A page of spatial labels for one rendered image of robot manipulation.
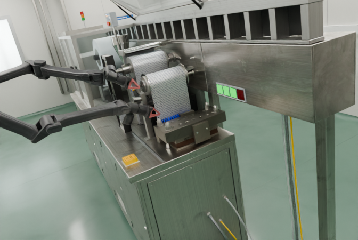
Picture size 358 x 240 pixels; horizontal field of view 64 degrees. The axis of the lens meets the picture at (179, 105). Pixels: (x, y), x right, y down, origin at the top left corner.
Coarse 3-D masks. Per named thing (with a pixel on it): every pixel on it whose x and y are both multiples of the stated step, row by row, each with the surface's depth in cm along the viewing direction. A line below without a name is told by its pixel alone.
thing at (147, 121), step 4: (140, 92) 176; (140, 96) 174; (144, 96) 173; (140, 100) 173; (144, 100) 173; (140, 104) 176; (144, 120) 178; (148, 120) 178; (148, 124) 178; (148, 128) 179; (152, 128) 180; (148, 132) 180; (152, 132) 181; (148, 136) 181; (152, 136) 181; (148, 140) 180
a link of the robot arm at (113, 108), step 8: (112, 104) 154; (120, 104) 155; (72, 112) 143; (80, 112) 144; (88, 112) 145; (96, 112) 147; (104, 112) 150; (112, 112) 152; (120, 112) 155; (56, 120) 137; (64, 120) 138; (72, 120) 141; (80, 120) 144; (88, 120) 147; (48, 128) 132; (56, 128) 134
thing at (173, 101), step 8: (176, 88) 173; (184, 88) 176; (152, 96) 167; (160, 96) 169; (168, 96) 172; (176, 96) 174; (184, 96) 177; (160, 104) 170; (168, 104) 173; (176, 104) 175; (184, 104) 178; (160, 112) 171; (168, 112) 174; (176, 112) 176
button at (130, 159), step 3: (126, 156) 160; (129, 156) 159; (132, 156) 158; (135, 156) 158; (123, 159) 157; (126, 159) 156; (129, 159) 155; (132, 159) 155; (135, 159) 156; (126, 162) 154; (129, 162) 154; (132, 162) 155; (126, 165) 154
